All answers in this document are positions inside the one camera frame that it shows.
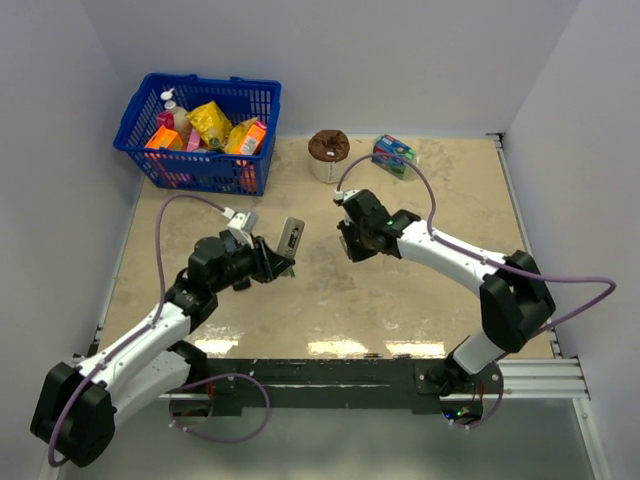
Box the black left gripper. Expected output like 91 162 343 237
211 233 295 294

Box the beige white remote control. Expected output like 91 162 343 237
277 217 305 259

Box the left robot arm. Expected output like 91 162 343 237
30 230 301 467

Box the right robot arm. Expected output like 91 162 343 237
334 189 556 393

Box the green sponge pack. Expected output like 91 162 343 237
371 134 419 180

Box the white roll with brown top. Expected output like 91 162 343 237
307 129 350 184

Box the orange carton right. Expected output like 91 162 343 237
224 117 267 156

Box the orange carton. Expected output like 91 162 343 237
145 125 184 151
224 117 267 156

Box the pink carton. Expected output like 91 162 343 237
186 128 201 152

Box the yellow snack bag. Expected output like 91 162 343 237
187 101 233 150

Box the soap pump bottle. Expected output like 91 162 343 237
160 88 192 147

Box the orange carton left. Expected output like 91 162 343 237
145 125 184 151

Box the blue plastic basket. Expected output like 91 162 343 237
113 73 282 196

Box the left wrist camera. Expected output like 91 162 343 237
222 207 259 248

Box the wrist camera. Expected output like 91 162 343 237
333 189 359 206
222 207 259 248

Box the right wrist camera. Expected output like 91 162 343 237
333 189 359 206

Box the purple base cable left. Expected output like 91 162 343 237
168 372 274 445

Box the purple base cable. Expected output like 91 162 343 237
168 372 274 445
447 369 504 431

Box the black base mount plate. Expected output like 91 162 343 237
179 358 501 416

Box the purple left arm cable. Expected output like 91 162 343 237
46 193 231 469

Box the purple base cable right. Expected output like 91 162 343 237
447 369 504 431

